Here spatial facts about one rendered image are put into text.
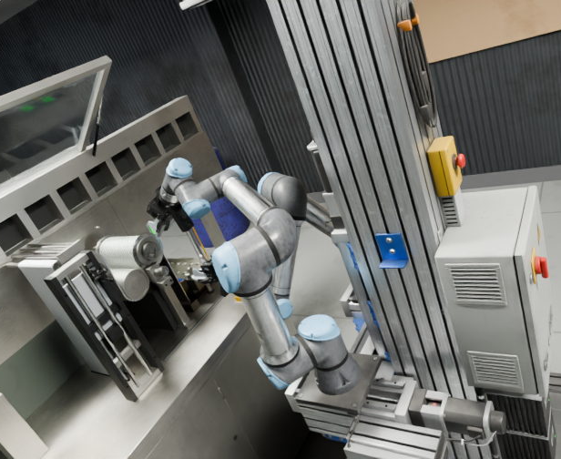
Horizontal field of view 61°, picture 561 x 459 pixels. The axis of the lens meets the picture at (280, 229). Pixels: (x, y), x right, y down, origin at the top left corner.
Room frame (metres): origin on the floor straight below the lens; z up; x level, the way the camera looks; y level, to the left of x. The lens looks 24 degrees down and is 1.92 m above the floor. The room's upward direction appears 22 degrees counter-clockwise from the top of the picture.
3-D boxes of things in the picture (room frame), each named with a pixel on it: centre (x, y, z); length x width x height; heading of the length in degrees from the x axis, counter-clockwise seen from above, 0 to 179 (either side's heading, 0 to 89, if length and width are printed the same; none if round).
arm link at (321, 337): (1.19, 0.02, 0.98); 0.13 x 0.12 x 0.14; 106
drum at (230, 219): (4.72, 0.57, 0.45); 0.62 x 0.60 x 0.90; 50
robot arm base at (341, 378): (1.19, 0.01, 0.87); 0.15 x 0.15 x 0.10
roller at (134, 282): (1.77, 0.69, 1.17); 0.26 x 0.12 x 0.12; 49
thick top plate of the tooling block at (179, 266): (2.02, 0.52, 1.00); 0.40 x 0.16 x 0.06; 49
